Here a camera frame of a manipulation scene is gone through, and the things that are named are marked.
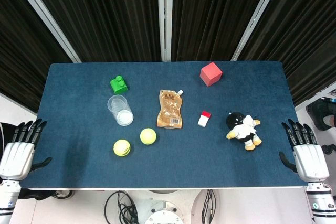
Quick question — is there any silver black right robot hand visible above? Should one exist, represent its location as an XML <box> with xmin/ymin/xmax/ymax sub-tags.
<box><xmin>278</xmin><ymin>119</ymin><xmax>330</xmax><ymax>183</ymax></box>

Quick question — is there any small red white box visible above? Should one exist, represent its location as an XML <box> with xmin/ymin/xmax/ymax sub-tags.
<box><xmin>197</xmin><ymin>111</ymin><xmax>212</xmax><ymax>127</ymax></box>

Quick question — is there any yellow tennis ball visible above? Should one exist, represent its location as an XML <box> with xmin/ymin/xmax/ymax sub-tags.
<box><xmin>113</xmin><ymin>139</ymin><xmax>132</xmax><ymax>157</ymax></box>
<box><xmin>139</xmin><ymin>127</ymin><xmax>158</xmax><ymax>145</ymax></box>

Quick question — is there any black bag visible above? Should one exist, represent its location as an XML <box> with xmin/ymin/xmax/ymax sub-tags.
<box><xmin>306</xmin><ymin>97</ymin><xmax>336</xmax><ymax>131</ymax></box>

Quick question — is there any grey aluminium screen post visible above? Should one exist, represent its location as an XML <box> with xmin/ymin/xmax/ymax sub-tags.
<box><xmin>230</xmin><ymin>0</ymin><xmax>286</xmax><ymax>62</ymax></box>
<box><xmin>156</xmin><ymin>0</ymin><xmax>174</xmax><ymax>62</ymax></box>
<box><xmin>7</xmin><ymin>0</ymin><xmax>81</xmax><ymax>63</ymax></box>

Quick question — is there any white grey robot base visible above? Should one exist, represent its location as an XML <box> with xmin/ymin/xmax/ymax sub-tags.
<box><xmin>135</xmin><ymin>189</ymin><xmax>196</xmax><ymax>224</ymax></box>

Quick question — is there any red cube block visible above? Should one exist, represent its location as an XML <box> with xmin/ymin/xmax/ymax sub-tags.
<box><xmin>199</xmin><ymin>62</ymin><xmax>224</xmax><ymax>87</ymax></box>

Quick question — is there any blue table cloth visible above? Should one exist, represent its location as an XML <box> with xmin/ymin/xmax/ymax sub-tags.
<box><xmin>22</xmin><ymin>61</ymin><xmax>308</xmax><ymax>189</ymax></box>

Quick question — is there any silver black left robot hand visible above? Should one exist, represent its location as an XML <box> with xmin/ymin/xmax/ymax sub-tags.
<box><xmin>0</xmin><ymin>118</ymin><xmax>53</xmax><ymax>180</ymax></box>

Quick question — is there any brown spouted drink pouch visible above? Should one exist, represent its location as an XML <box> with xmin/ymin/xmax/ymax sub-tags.
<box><xmin>156</xmin><ymin>89</ymin><xmax>184</xmax><ymax>129</ymax></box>

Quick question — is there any green toy building block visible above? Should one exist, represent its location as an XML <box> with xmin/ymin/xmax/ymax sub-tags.
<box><xmin>109</xmin><ymin>76</ymin><xmax>130</xmax><ymax>94</ymax></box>

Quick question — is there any black white plush toy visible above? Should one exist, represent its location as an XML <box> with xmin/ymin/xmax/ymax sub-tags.
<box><xmin>226</xmin><ymin>111</ymin><xmax>263</xmax><ymax>152</ymax></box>

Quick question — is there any black pleated curtain panel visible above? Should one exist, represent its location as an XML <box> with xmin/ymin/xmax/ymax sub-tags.
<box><xmin>0</xmin><ymin>0</ymin><xmax>75</xmax><ymax>113</ymax></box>
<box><xmin>23</xmin><ymin>0</ymin><xmax>163</xmax><ymax>63</ymax></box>
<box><xmin>170</xmin><ymin>0</ymin><xmax>274</xmax><ymax>62</ymax></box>
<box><xmin>237</xmin><ymin>0</ymin><xmax>336</xmax><ymax>107</ymax></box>

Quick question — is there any black cable bundle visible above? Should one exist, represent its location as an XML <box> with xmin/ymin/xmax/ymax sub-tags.
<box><xmin>104</xmin><ymin>190</ymin><xmax>139</xmax><ymax>224</ymax></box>
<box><xmin>199</xmin><ymin>189</ymin><xmax>217</xmax><ymax>224</ymax></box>

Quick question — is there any transparent plastic cup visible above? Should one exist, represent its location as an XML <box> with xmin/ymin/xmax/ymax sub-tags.
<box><xmin>107</xmin><ymin>94</ymin><xmax>134</xmax><ymax>127</ymax></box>

